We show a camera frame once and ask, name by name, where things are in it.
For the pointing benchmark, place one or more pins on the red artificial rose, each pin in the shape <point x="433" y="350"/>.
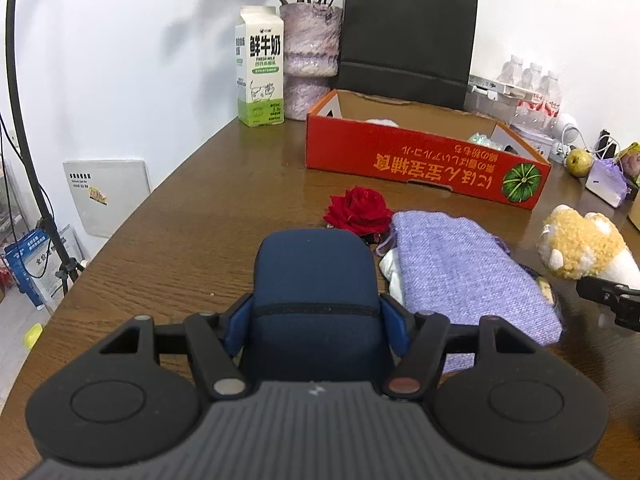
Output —
<point x="362" y="211"/>

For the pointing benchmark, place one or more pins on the small purple gift bag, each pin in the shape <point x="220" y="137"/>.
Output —
<point x="606" y="180"/>

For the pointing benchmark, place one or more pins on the orange pumpkin cardboard box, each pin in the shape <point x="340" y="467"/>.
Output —
<point x="431" y="146"/>

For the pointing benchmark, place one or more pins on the white charger with cables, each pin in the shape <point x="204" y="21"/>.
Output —
<point x="567" y="136"/>

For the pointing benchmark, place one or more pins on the purple textured vase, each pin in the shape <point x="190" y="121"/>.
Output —
<point x="312" y="33"/>

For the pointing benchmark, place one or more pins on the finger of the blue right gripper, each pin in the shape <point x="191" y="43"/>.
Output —
<point x="600" y="291"/>

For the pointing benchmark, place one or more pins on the yellow green pear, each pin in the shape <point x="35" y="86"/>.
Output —
<point x="578" y="162"/>

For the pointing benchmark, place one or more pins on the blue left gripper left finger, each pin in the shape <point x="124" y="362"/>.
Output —
<point x="234" y="322"/>

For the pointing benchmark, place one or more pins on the clear seed storage container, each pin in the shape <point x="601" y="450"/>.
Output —
<point x="495" y="99"/>

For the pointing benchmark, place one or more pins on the yellow white plush toy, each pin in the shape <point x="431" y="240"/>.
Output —
<point x="572" y="246"/>

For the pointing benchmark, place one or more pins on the blue white paper bag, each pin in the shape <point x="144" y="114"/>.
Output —
<point x="34" y="262"/>

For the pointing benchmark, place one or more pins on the iridescent plastic wrap bundle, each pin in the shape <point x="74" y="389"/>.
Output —
<point x="480" y="139"/>

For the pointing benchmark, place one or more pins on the navy blue fabric pouch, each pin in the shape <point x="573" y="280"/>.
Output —
<point x="316" y="314"/>

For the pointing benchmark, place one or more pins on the clear plastic water bottle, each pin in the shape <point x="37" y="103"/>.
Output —
<point x="529" y="82"/>
<point x="511" y="72"/>
<point x="545" y="112"/>

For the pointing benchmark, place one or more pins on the black paper shopping bag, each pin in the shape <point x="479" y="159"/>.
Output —
<point x="410" y="50"/>

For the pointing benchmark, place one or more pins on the white green milk carton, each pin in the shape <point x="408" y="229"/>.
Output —
<point x="259" y="66"/>

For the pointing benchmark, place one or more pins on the white wall panel box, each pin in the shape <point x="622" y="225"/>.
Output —
<point x="106" y="191"/>

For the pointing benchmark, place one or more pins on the lavender woven fabric pouch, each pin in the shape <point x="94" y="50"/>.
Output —
<point x="452" y="266"/>

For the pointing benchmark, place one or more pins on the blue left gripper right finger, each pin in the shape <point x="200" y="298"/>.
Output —
<point x="399" y="324"/>

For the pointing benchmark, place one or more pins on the folded lavender fluffy towel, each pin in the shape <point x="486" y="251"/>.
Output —
<point x="383" y="122"/>

